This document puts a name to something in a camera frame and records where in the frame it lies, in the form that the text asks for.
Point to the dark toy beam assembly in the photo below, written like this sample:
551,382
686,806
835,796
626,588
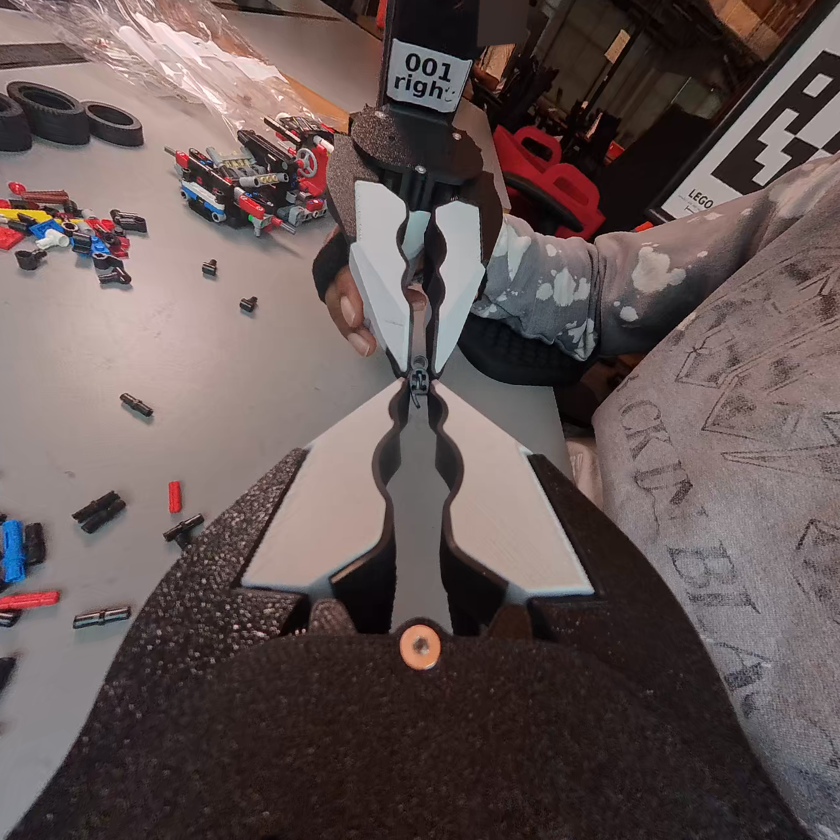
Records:
420,384

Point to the person's right forearm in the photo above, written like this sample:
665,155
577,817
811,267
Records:
656,275

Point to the pile of mixed colourful bricks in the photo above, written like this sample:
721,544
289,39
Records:
98,243

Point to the pile of black blue pins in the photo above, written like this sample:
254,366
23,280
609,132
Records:
13,544

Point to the framed black white marker sign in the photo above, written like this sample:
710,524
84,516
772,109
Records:
754,131

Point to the person's grey printed sweatshirt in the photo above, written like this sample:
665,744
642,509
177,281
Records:
722,525

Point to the black rubber toy tyre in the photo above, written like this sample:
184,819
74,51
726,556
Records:
13,128
118,131
56,121

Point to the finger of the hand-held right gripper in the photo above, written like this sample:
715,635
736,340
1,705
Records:
459,275
377,262

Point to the person's right hand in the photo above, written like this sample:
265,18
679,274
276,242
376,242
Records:
348,308

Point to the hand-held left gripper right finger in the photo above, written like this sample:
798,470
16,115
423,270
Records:
518,525

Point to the partly built toy car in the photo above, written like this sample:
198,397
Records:
249,177

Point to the red plastic chair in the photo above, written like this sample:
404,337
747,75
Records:
531,151
571,203

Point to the clear plastic bag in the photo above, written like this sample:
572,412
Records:
164,52

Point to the black mesh office chair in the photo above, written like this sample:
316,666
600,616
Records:
525,354

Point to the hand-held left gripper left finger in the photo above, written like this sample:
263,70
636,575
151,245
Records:
308,525

